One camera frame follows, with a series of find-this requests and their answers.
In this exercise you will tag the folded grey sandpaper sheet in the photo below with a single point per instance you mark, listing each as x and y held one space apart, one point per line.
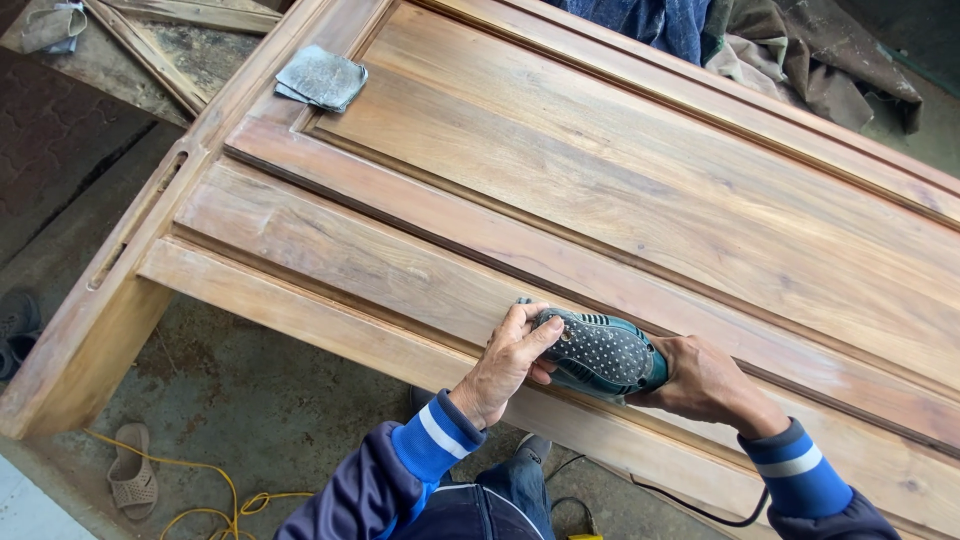
321 77

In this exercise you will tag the grey cloth rag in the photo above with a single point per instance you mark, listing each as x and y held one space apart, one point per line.
54 26

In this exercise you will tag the heap of dusty cloths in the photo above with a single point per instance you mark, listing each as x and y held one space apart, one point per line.
810 56

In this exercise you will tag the beige rubber sandal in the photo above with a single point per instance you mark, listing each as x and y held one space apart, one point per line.
133 472

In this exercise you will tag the person's left hand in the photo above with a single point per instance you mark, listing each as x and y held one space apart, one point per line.
499 367

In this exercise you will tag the person's grey shoe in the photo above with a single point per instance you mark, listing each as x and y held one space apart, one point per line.
534 448

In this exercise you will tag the teal electric palm sander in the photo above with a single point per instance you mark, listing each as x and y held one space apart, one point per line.
600 352

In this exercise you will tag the large wooden door panel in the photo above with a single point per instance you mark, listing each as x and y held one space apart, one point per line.
570 225

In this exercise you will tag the person's right hand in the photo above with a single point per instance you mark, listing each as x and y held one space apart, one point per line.
694 382

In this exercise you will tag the wooden frame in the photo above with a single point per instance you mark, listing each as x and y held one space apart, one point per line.
180 52

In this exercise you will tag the blue fabric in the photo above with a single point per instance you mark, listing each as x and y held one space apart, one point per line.
652 22

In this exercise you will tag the dark shoe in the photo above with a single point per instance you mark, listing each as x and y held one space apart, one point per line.
15 330

